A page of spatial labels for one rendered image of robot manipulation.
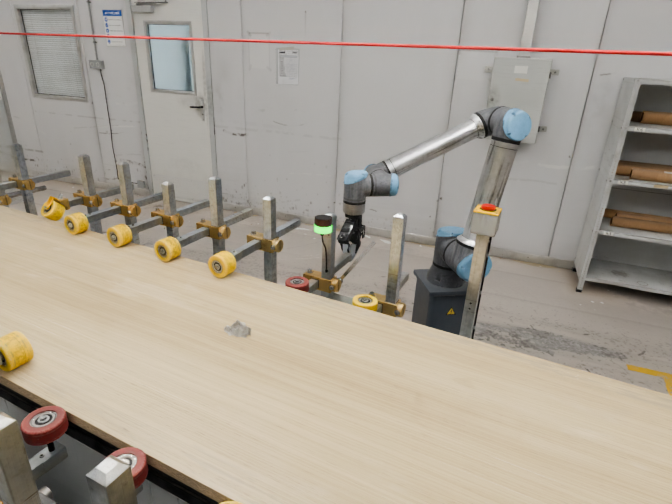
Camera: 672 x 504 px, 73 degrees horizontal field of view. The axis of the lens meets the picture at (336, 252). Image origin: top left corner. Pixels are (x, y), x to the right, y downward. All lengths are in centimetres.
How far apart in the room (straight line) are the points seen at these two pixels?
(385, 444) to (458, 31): 354
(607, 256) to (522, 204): 80
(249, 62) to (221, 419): 405
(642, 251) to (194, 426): 390
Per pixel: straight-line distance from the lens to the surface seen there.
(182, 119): 531
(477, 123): 208
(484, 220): 137
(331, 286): 164
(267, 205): 168
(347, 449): 98
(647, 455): 118
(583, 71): 410
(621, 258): 442
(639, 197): 428
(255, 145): 483
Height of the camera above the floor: 161
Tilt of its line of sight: 23 degrees down
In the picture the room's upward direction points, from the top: 2 degrees clockwise
